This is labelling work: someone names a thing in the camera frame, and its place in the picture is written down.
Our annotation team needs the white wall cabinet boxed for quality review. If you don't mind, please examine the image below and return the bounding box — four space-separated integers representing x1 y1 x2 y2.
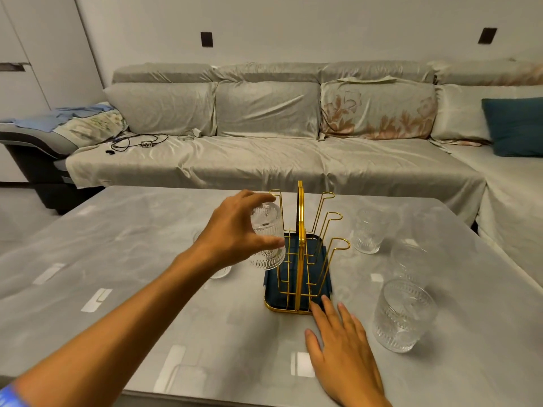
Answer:
0 0 105 183

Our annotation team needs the person's right hand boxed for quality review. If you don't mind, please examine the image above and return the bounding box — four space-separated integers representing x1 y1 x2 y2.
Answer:
304 295 392 407

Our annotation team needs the blue cloth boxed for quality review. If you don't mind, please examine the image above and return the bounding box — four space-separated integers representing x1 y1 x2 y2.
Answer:
0 104 114 133

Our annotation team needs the floral patterned blanket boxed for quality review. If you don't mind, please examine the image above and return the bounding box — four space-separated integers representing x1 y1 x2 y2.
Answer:
53 107 129 148

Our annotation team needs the gold cup rack blue tray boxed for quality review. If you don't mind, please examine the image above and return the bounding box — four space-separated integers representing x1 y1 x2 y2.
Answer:
263 181 352 315

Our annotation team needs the grey fabric covered sofa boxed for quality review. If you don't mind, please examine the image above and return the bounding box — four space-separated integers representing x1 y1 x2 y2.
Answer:
0 59 543 289

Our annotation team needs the pale grey sofa back cushion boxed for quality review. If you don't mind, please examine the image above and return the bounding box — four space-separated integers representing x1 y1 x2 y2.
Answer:
430 84 543 144

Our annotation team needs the teal throw pillow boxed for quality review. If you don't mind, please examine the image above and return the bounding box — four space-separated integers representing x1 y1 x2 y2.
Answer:
481 98 543 157

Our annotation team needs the person's left forearm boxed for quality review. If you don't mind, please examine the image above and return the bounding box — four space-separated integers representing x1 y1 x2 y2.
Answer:
10 246 212 407

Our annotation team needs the person's left hand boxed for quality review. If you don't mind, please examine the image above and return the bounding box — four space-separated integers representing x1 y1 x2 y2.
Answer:
190 190 286 278

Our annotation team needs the clear ribbed drinking glass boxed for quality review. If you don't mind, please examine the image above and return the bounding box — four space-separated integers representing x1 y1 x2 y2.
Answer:
372 278 439 354
352 207 391 255
193 231 233 280
390 239 430 289
249 202 286 271

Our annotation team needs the blue wristband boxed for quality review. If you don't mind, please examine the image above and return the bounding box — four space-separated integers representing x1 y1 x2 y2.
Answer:
0 383 29 407

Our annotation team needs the black cable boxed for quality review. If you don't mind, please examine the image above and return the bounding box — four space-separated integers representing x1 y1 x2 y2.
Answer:
111 133 169 152

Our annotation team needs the floral sofa back cushion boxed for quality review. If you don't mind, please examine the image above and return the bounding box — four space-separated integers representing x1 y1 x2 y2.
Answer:
319 77 438 140

